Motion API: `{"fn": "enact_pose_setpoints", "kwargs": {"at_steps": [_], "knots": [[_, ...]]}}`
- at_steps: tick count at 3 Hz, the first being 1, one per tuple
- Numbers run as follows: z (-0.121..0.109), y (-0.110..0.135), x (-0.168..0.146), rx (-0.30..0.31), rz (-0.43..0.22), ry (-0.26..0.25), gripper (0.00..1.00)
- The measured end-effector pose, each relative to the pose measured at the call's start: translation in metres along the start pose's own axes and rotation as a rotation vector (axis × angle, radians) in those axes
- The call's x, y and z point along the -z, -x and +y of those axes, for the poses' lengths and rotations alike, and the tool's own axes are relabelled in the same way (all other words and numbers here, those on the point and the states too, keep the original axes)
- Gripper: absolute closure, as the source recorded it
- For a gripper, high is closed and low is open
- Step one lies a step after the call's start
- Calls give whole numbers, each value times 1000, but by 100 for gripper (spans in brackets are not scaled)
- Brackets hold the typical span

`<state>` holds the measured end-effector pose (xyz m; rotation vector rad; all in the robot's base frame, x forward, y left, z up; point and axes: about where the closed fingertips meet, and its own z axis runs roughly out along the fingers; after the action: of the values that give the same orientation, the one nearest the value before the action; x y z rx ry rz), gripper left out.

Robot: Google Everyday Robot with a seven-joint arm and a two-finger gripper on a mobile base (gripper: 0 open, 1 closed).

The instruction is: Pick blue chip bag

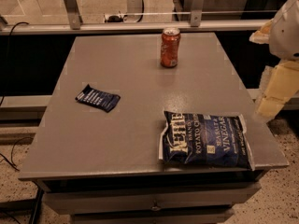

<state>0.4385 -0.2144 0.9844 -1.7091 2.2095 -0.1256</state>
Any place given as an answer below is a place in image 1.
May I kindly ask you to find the grey cabinet drawer unit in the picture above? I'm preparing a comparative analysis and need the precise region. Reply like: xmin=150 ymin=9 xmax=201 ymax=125
xmin=36 ymin=169 xmax=269 ymax=224

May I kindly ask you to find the orange soda can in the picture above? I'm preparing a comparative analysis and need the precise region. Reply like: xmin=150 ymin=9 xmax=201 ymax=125
xmin=161 ymin=27 xmax=181 ymax=68

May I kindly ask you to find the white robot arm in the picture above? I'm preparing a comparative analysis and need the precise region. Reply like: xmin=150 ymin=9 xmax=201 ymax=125
xmin=249 ymin=0 xmax=299 ymax=122

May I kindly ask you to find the blue Kettle chip bag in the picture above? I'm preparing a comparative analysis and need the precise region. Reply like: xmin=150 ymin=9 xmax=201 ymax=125
xmin=159 ymin=111 xmax=254 ymax=170

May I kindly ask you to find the metal and glass railing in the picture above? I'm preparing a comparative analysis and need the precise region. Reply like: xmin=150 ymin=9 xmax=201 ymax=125
xmin=0 ymin=0 xmax=286 ymax=35

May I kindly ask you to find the small dark blue snack packet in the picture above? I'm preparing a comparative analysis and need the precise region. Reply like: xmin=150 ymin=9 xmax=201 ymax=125
xmin=75 ymin=85 xmax=121 ymax=113

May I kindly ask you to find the black cable on floor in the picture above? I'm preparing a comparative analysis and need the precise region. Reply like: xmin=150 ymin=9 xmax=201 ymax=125
xmin=0 ymin=21 xmax=36 ymax=172

